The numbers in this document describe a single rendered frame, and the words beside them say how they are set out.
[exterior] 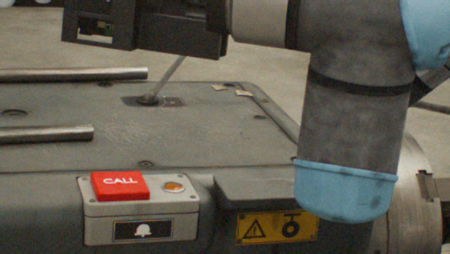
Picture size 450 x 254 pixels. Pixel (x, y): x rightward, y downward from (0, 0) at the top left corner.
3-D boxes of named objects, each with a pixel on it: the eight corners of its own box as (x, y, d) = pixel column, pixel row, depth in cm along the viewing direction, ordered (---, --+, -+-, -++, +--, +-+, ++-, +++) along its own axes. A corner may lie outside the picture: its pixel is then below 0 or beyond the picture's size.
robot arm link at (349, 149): (392, 180, 71) (415, 53, 68) (390, 239, 61) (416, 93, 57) (299, 165, 73) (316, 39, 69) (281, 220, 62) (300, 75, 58)
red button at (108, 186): (96, 209, 96) (98, 192, 95) (89, 186, 101) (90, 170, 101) (149, 206, 98) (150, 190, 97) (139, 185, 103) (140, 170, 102)
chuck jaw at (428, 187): (386, 228, 136) (421, 202, 126) (378, 198, 138) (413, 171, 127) (446, 225, 139) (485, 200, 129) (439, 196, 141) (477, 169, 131)
